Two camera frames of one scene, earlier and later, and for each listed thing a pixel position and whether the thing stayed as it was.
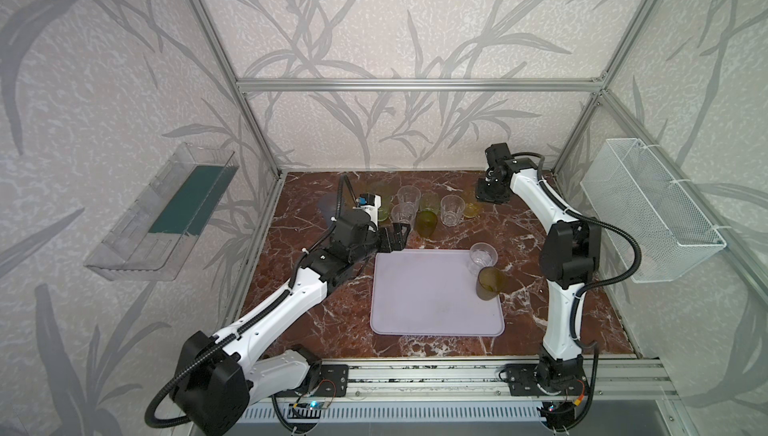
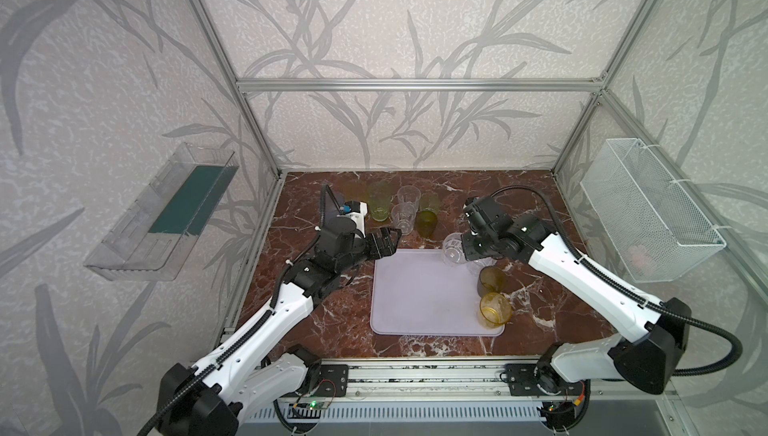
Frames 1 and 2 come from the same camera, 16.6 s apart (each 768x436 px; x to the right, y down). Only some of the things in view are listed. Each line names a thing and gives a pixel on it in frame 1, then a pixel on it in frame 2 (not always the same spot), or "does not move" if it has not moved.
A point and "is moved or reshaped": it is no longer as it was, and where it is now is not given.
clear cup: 404,213 does not move
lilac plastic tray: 430,293 does not move
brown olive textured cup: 490,283 does not move
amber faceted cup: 471,204 is moved or reshaped
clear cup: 452,208 -> 453,249
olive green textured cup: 425,222 does not move
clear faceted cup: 481,255 does not move
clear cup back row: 409,194 does not move
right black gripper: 489,189 -> 474,244
